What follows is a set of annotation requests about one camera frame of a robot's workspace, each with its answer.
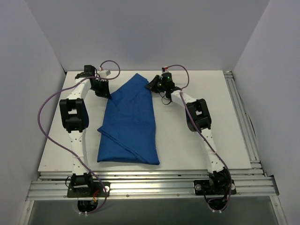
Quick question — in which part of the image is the blue surgical drape cloth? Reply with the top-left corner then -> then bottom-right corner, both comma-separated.
97,74 -> 160,165

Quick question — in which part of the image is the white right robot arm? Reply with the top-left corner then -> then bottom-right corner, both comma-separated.
145,71 -> 232,194

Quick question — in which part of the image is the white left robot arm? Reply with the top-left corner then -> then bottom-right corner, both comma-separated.
59,65 -> 111,196

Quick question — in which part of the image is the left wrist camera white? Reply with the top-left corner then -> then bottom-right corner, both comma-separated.
97,68 -> 111,79

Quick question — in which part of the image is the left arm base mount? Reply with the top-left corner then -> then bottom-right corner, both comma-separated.
67,181 -> 110,215

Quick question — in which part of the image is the aluminium right rail frame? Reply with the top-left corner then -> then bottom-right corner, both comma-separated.
224,71 -> 264,174

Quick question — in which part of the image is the aluminium rail frame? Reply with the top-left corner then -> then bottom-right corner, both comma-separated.
224,71 -> 264,174
23,167 -> 280,225

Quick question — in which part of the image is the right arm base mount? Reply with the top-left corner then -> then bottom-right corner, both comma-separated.
193,180 -> 237,213

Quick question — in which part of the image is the aluminium front rail frame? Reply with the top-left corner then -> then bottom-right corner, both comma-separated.
23,167 -> 280,225

